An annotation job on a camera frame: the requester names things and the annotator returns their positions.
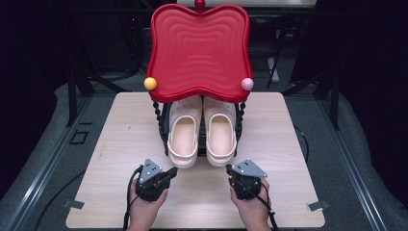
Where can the person's left hand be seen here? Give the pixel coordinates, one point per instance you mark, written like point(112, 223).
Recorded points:
point(144, 210)

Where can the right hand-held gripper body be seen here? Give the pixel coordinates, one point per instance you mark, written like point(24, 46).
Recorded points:
point(247, 179)

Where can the aluminium floor rail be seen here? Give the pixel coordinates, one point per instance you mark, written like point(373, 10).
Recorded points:
point(38, 179)
point(356, 170)

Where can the cream clog shoe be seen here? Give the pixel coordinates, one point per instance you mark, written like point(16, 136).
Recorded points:
point(183, 134)
point(220, 134)

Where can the black metal stand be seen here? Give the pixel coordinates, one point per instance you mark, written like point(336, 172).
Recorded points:
point(71, 99)
point(335, 102)

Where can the red shoe rack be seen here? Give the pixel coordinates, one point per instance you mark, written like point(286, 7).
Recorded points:
point(198, 54)

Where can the person's right hand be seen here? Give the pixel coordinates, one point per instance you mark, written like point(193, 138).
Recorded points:
point(253, 210)

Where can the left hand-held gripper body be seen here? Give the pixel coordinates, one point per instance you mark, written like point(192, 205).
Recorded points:
point(150, 179)

